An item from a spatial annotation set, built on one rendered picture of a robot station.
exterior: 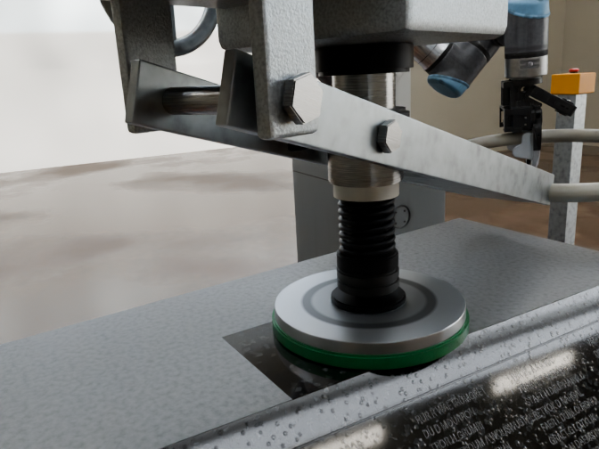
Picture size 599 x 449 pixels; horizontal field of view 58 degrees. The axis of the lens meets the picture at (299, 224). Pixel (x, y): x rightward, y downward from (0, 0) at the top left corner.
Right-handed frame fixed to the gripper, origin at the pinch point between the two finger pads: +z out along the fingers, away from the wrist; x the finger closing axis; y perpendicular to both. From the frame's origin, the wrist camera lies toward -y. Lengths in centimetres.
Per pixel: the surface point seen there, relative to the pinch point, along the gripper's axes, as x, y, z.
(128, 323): 82, 62, -5
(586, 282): 66, 7, -1
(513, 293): 70, 17, -2
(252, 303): 75, 49, -4
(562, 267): 60, 9, -1
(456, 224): 38.0, 20.9, 0.6
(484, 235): 44.8, 17.0, 0.3
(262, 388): 94, 43, -5
